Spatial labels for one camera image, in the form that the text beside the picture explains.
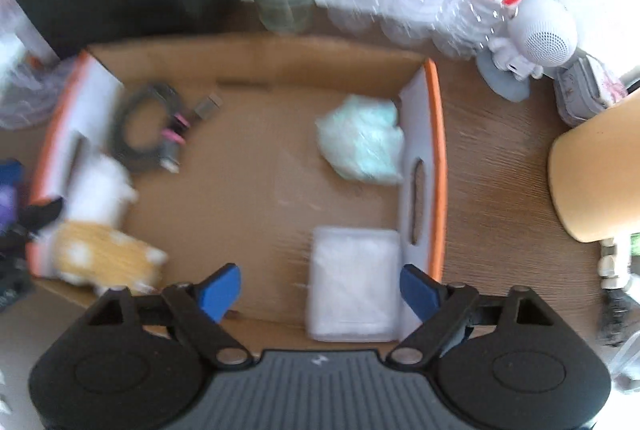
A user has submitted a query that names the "white yellow plush alpaca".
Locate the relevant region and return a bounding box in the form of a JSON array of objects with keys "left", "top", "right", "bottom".
[{"left": 53, "top": 153, "right": 168, "bottom": 294}]

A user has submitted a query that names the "white tissue pack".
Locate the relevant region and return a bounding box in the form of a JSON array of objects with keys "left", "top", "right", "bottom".
[{"left": 306, "top": 226, "right": 401, "bottom": 343}]

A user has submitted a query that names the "black braided cable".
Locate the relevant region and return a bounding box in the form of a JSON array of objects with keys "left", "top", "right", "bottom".
[{"left": 109, "top": 80, "right": 224, "bottom": 174}]

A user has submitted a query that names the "red cardboard box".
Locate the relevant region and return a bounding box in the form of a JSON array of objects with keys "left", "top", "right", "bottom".
[{"left": 32, "top": 33, "right": 447, "bottom": 350}]

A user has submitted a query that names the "pale green plastic bag ball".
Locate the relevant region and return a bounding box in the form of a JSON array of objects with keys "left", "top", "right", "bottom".
[{"left": 316, "top": 95, "right": 405, "bottom": 186}]

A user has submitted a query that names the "purple tissue box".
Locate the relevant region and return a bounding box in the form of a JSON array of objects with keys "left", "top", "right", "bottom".
[{"left": 0, "top": 159, "right": 24, "bottom": 231}]

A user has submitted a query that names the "white power strip with chargers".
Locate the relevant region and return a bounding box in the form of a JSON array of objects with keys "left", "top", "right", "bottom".
[{"left": 598, "top": 233, "right": 639, "bottom": 392}]

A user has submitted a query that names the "yellow thermos jug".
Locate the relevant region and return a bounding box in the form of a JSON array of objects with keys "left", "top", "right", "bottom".
[{"left": 548, "top": 92, "right": 640, "bottom": 242}]

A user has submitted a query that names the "small floral tin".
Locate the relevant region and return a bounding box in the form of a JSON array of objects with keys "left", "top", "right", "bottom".
[{"left": 554, "top": 55, "right": 628, "bottom": 127}]

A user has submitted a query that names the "white astronaut speaker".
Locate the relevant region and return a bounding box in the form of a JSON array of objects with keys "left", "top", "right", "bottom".
[{"left": 475, "top": 0, "right": 579, "bottom": 102}]

